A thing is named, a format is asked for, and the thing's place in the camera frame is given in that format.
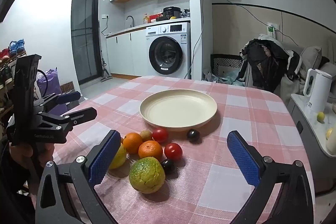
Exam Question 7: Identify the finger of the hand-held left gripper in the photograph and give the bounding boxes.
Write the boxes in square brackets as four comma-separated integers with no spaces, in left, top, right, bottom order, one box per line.
[39,91,81,110]
[43,107,97,131]

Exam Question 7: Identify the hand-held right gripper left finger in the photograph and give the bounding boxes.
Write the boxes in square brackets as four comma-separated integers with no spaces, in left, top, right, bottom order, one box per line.
[35,130,122,224]

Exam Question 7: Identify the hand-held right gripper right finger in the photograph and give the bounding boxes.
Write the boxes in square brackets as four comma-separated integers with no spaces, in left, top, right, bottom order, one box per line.
[226,131,314,224]

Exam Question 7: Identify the orange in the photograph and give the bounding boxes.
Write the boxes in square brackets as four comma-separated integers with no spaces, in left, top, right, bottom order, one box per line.
[138,140,163,161]
[122,132,143,154]

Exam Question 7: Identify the green wrinkled citrus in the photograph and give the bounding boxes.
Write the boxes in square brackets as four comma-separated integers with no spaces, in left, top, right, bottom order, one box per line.
[129,157,166,194]

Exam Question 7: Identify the brown kiwi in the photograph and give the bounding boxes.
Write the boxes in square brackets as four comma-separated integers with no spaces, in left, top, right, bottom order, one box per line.
[139,130,153,142]

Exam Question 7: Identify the dark plum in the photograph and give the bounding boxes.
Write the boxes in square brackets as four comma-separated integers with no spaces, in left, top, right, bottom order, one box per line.
[187,129,200,142]
[161,159,175,174]

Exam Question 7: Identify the red tomato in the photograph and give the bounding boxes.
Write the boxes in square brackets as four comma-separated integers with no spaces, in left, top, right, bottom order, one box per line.
[164,143,183,161]
[152,128,169,143]

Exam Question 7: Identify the cream round plate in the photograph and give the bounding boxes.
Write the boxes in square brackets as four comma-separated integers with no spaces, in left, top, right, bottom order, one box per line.
[140,90,218,132]

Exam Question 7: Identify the person's left forearm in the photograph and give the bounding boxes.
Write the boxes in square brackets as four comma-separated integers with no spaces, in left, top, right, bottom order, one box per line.
[0,141,40,224]

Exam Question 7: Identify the person's left hand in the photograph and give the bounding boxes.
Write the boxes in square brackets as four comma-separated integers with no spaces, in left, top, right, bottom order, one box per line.
[9,143,55,170]

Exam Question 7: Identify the purple plastic bag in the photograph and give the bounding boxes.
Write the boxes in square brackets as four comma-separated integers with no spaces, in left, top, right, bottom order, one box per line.
[37,68,61,114]

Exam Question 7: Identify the shoe rack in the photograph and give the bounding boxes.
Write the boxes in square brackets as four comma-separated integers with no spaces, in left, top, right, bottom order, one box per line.
[0,52,27,115]

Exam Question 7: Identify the pink checked tablecloth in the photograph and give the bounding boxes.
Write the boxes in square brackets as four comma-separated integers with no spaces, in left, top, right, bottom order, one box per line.
[52,75,298,224]

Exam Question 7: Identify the stick vacuum cleaner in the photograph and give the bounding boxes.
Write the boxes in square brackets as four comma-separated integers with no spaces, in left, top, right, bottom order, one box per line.
[98,21,113,83]

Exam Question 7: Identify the blue shoes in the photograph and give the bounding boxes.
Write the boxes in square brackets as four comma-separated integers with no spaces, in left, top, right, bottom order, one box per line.
[9,39,26,56]

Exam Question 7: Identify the dark plum on table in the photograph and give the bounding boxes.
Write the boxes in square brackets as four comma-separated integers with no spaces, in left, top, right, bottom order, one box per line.
[161,159,175,174]

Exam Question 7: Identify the white side table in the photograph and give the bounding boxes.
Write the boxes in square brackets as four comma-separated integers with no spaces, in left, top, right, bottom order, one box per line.
[287,94,336,195]

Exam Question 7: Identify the dark glass door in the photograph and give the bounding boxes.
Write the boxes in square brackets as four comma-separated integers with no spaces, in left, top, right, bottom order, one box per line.
[71,0,101,85]

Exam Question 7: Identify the white kitchen counter cabinet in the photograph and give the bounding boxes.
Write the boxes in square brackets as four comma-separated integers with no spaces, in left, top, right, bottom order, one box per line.
[106,26,147,77]

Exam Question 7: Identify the crumpled light blue cloth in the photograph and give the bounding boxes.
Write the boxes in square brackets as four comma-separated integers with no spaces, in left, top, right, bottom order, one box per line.
[203,69,246,86]

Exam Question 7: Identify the black patterned storage basket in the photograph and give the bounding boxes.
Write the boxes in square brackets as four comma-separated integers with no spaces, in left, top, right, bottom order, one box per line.
[210,54,246,77]

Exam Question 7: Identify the dark jacket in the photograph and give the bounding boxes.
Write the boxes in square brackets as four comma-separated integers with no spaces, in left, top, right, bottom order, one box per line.
[240,39,301,93]

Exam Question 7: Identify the white electric kettle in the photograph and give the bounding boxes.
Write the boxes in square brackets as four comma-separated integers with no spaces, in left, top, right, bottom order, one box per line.
[303,68,332,112]

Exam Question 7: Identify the white washing machine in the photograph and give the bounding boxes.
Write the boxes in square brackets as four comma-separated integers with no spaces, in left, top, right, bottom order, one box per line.
[146,22,191,80]

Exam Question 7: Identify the grey cushion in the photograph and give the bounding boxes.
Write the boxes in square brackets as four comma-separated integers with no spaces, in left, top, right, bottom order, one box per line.
[299,46,322,75]

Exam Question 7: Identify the black pressure cooker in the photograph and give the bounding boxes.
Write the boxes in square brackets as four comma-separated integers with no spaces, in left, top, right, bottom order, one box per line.
[163,6,182,19]

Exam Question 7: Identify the white wall socket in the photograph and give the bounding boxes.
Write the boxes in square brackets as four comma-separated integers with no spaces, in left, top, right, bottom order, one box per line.
[267,22,280,39]

